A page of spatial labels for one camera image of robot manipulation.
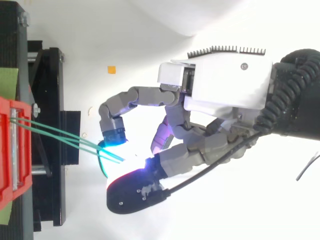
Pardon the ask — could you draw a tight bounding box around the black coiled cable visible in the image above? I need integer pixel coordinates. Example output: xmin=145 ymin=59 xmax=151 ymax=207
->
xmin=252 ymin=53 xmax=320 ymax=136

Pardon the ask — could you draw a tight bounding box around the green cable bundle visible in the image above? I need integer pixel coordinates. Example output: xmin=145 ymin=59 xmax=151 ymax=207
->
xmin=9 ymin=116 xmax=126 ymax=165

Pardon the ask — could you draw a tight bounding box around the red bin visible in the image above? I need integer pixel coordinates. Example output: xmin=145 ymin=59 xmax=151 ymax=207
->
xmin=0 ymin=96 xmax=34 ymax=211

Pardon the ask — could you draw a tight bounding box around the thin black cable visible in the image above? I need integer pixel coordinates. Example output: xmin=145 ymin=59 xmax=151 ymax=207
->
xmin=295 ymin=151 xmax=320 ymax=182
xmin=163 ymin=131 xmax=263 ymax=201

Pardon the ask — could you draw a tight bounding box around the black stand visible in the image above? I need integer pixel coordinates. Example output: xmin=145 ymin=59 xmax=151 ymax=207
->
xmin=0 ymin=0 xmax=82 ymax=240

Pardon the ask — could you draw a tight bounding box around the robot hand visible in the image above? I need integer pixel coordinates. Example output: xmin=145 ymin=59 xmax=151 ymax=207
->
xmin=97 ymin=45 xmax=275 ymax=215

